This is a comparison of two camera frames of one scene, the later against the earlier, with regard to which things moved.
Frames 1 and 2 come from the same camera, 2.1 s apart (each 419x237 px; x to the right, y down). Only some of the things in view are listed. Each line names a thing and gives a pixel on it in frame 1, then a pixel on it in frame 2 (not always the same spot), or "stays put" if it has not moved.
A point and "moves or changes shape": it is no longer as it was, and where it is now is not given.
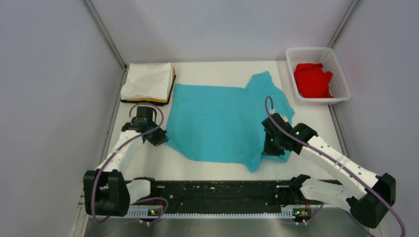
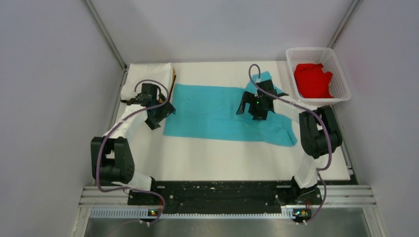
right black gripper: x=268 y=150 to x=247 y=98
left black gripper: x=161 y=138 to x=166 y=109
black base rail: x=185 y=193 stays put
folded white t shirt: x=148 y=81 stays put
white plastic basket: x=338 y=86 stays put
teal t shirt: x=224 y=125 moves or changes shape
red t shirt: x=312 y=82 stays put
